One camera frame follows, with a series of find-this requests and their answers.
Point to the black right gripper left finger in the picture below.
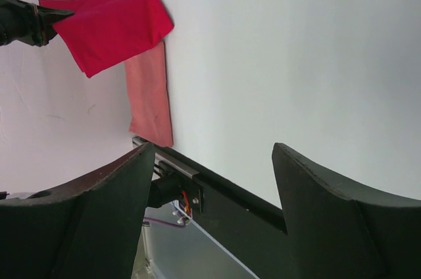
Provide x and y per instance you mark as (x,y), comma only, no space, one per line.
(88,227)

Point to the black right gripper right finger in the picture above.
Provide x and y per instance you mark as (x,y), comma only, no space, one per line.
(340,228)

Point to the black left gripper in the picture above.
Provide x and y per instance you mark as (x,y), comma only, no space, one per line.
(20,21)

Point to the crimson red t-shirt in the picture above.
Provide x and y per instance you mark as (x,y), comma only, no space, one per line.
(103,33)

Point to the folded salmon pink t-shirt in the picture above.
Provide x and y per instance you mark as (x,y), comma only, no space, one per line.
(147,90)

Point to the aluminium front frame rail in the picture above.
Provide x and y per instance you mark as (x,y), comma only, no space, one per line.
(165,164)

